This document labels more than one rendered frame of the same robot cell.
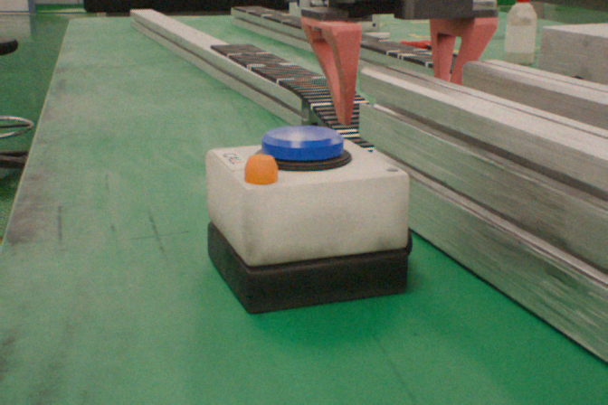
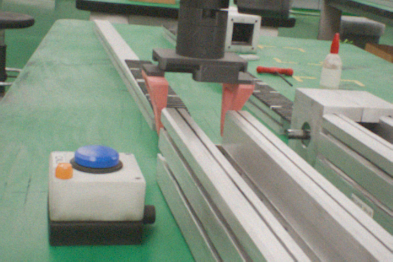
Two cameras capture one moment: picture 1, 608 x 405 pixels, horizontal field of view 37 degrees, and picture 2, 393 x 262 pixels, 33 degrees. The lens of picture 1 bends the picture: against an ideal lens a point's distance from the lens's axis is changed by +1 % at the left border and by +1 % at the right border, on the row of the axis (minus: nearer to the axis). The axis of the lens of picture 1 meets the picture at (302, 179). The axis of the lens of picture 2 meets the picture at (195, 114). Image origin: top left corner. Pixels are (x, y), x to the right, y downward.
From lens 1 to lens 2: 21 cm
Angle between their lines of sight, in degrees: 4
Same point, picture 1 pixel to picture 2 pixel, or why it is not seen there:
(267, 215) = (62, 195)
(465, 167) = (186, 180)
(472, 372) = not seen: outside the picture
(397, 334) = not seen: outside the picture
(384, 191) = (129, 189)
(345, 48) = (158, 94)
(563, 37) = (303, 97)
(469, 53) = (236, 104)
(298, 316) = (74, 250)
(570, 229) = (209, 224)
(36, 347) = not seen: outside the picture
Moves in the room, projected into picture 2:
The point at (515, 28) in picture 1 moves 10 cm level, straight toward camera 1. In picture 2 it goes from (326, 70) to (318, 78)
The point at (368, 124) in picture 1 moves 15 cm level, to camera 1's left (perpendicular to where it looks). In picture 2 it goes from (161, 141) to (26, 124)
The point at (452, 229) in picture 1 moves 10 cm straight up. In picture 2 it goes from (180, 211) to (190, 108)
